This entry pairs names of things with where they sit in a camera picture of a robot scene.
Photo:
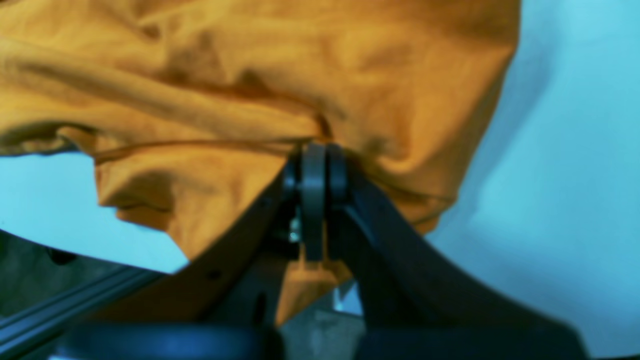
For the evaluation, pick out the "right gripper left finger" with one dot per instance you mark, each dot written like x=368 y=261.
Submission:
x=222 y=306

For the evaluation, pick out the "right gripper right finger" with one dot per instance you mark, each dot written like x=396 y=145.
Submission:
x=418 y=305

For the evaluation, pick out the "orange t-shirt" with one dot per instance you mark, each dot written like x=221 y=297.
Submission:
x=189 y=108

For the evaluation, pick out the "aluminium frame rail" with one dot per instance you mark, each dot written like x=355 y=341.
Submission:
x=31 y=334

